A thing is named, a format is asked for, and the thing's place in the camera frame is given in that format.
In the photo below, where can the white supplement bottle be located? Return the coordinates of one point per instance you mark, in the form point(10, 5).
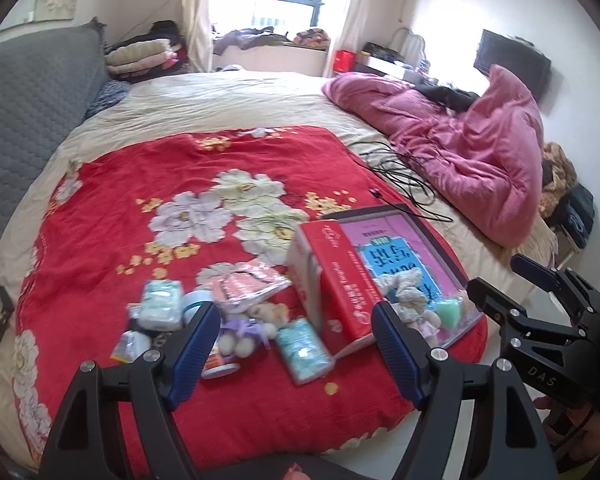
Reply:
point(195, 305)

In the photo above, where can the grey quilted headboard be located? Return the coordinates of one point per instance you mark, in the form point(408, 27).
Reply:
point(30, 100)

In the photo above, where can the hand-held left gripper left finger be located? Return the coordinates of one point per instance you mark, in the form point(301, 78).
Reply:
point(195, 355)

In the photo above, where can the white curtain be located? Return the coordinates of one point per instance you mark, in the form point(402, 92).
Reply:
point(350, 10)
point(197, 10)

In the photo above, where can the green egg sponge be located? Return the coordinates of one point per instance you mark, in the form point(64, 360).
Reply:
point(452, 312)

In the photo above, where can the red bag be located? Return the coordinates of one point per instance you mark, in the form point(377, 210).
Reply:
point(343, 61)

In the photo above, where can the black box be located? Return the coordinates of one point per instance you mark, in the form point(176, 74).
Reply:
point(380, 51)

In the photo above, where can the pink packet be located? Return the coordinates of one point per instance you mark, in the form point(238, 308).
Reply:
point(245, 282)

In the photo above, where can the black garment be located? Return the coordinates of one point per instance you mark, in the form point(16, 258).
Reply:
point(450, 96)

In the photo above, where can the brown fuzzy cloth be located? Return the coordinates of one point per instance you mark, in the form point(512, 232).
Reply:
point(557, 175)

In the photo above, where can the pale teal tissue pack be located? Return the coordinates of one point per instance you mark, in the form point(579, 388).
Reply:
point(302, 352)
point(160, 305)

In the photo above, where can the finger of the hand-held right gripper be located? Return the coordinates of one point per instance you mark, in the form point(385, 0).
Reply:
point(490, 296)
point(532, 267)

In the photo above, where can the red tissue box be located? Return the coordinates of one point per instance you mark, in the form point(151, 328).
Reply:
point(340, 280)

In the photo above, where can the stack of folded clothes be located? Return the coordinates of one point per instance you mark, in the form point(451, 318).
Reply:
point(140, 55)

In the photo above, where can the small purple dress plush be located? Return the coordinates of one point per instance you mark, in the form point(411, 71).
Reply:
point(245, 335)

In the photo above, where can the black television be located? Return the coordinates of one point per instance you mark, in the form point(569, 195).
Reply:
point(515, 57)

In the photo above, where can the cream plush bunny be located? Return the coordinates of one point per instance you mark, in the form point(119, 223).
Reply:
point(420, 312)

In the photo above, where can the dark speckled cloth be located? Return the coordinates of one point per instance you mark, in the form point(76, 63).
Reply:
point(105, 97)

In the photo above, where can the pile of clothes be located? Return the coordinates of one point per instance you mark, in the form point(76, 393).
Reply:
point(270, 37)

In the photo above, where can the red floral blanket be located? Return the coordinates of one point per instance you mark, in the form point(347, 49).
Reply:
point(105, 230)

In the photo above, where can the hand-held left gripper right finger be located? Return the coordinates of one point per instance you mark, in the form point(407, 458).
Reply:
point(400, 355)

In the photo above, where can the small foil packet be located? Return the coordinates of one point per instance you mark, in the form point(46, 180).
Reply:
point(130, 347)

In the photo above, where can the pink duvet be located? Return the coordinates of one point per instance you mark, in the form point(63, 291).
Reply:
point(480, 160)

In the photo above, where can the white chair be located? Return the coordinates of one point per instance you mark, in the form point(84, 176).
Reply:
point(410, 47)

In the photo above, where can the dark bag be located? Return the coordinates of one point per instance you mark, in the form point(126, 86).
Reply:
point(577, 212)

